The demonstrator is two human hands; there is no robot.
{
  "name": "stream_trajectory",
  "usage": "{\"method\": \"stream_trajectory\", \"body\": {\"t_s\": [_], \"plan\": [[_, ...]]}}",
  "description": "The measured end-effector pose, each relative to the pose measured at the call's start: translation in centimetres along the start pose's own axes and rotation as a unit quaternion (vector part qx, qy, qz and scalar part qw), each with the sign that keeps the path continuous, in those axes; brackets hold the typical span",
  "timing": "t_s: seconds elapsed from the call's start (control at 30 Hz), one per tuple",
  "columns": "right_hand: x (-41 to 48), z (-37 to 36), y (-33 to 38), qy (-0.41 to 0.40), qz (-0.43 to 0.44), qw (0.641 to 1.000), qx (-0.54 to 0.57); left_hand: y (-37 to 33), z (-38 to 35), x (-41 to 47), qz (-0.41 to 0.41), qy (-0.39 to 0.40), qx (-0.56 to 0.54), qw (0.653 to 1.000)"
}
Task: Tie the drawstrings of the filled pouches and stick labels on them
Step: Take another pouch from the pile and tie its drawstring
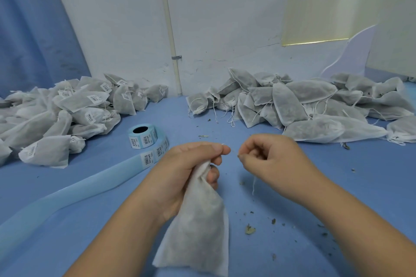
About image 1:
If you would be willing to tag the person's left hand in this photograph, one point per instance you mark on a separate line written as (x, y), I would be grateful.
(172, 179)

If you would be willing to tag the person's right hand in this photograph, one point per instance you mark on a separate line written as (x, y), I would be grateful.
(279, 163)

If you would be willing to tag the blue label roll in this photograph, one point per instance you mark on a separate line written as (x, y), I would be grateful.
(142, 138)

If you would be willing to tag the white sachet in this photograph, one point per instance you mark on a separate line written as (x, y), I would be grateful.
(195, 234)

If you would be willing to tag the pile of unlabelled herb bags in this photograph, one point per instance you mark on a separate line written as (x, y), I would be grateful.
(299, 105)

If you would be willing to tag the pile of labelled herb bags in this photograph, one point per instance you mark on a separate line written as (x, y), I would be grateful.
(65, 118)

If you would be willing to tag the person's right forearm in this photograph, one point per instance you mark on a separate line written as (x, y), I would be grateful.
(367, 231)

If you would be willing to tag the person's left forearm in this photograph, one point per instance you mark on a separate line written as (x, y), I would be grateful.
(107, 244)

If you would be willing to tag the dried herb crumb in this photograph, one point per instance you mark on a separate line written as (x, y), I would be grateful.
(249, 229)

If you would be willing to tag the grey pipe clamp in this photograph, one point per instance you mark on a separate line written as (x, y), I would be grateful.
(176, 57)

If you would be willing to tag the white curved board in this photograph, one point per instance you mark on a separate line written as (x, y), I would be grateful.
(351, 53)

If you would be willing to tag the large beige panel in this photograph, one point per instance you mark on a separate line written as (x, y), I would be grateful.
(393, 17)

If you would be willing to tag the blue curtain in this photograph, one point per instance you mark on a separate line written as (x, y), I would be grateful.
(32, 23)

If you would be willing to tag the white wall pipe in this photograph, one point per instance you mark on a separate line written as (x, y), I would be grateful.
(169, 20)

